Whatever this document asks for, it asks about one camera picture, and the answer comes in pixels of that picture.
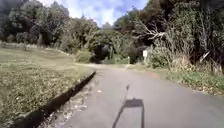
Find white sign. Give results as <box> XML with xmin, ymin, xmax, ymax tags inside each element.
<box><xmin>142</xmin><ymin>49</ymin><xmax>149</xmax><ymax>60</ymax></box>

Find grey asphalt path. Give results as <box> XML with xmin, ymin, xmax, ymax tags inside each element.
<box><xmin>39</xmin><ymin>63</ymin><xmax>224</xmax><ymax>128</ymax></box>

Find dark kerb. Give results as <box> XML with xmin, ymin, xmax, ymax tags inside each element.
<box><xmin>9</xmin><ymin>70</ymin><xmax>97</xmax><ymax>128</ymax></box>

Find dense wood of trees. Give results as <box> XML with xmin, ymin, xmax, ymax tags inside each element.
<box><xmin>94</xmin><ymin>0</ymin><xmax>224</xmax><ymax>73</ymax></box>

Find row of trees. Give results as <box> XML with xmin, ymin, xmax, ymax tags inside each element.
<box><xmin>0</xmin><ymin>0</ymin><xmax>101</xmax><ymax>64</ymax></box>

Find grass slope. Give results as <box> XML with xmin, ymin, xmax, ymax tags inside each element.
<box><xmin>0</xmin><ymin>46</ymin><xmax>98</xmax><ymax>127</ymax></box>

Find overgrown grass verge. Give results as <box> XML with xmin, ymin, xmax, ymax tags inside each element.
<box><xmin>128</xmin><ymin>61</ymin><xmax>224</xmax><ymax>97</ymax></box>

